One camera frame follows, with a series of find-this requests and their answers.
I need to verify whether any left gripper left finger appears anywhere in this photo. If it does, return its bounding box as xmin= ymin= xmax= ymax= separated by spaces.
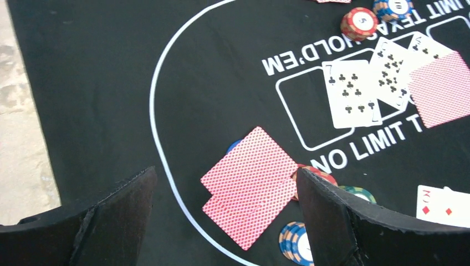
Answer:
xmin=1 ymin=167 xmax=157 ymax=265

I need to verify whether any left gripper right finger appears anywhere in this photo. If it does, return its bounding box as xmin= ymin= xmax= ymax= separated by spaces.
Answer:
xmin=297 ymin=168 xmax=469 ymax=265

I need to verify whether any green poker chip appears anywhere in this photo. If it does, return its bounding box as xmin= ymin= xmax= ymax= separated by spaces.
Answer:
xmin=339 ymin=186 xmax=377 ymax=204

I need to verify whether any blue poker chip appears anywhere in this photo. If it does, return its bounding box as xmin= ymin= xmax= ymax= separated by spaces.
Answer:
xmin=372 ymin=0 xmax=414 ymax=22
xmin=278 ymin=222 xmax=314 ymax=266

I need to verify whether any red poker chip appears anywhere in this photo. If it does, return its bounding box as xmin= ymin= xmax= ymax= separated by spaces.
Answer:
xmin=340 ymin=7 xmax=379 ymax=42
xmin=292 ymin=164 xmax=339 ymax=202

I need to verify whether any red backed playing card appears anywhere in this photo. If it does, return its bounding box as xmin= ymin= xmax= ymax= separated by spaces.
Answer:
xmin=201 ymin=126 xmax=298 ymax=250

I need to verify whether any face-up playing cards pile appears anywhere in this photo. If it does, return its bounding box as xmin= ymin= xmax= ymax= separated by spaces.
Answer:
xmin=416 ymin=185 xmax=469 ymax=228

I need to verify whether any seven of clubs card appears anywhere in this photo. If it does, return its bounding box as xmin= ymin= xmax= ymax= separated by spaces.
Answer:
xmin=321 ymin=60 xmax=382 ymax=129

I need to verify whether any blue round dealer button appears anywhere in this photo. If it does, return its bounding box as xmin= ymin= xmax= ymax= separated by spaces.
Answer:
xmin=226 ymin=139 xmax=242 ymax=154

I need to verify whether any ten of clubs card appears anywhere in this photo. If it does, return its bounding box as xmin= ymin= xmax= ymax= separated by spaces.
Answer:
xmin=370 ymin=37 xmax=410 ymax=111

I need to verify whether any red backed community card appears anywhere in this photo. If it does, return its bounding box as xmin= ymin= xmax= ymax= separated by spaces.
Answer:
xmin=408 ymin=51 xmax=469 ymax=128

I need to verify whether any four of clubs card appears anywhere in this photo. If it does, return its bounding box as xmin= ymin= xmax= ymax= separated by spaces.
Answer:
xmin=408 ymin=32 xmax=453 ymax=59

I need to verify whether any red poker chip top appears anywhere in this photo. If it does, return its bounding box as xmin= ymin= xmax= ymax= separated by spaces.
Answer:
xmin=340 ymin=7 xmax=379 ymax=42

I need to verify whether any blue poker chip top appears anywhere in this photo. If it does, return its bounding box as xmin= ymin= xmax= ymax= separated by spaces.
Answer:
xmin=372 ymin=0 xmax=414 ymax=22

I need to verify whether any red backed card top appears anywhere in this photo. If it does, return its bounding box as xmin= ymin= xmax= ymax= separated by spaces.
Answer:
xmin=316 ymin=0 xmax=352 ymax=3

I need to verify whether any black poker table mat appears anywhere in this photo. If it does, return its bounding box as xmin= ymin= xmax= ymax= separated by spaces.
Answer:
xmin=8 ymin=1 xmax=469 ymax=265

